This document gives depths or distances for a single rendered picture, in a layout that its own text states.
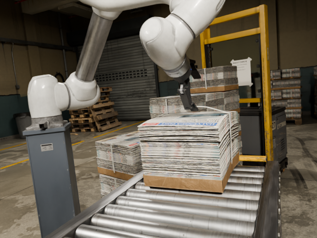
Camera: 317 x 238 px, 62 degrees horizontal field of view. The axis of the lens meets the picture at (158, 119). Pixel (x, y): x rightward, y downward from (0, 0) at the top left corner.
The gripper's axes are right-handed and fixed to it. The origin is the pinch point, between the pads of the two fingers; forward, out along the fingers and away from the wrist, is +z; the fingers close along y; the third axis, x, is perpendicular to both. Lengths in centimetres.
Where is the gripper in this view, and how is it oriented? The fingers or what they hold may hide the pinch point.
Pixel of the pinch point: (195, 92)
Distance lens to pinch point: 107.3
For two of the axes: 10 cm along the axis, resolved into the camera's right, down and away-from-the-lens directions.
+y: -1.2, 9.4, -3.1
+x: 9.0, -0.2, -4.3
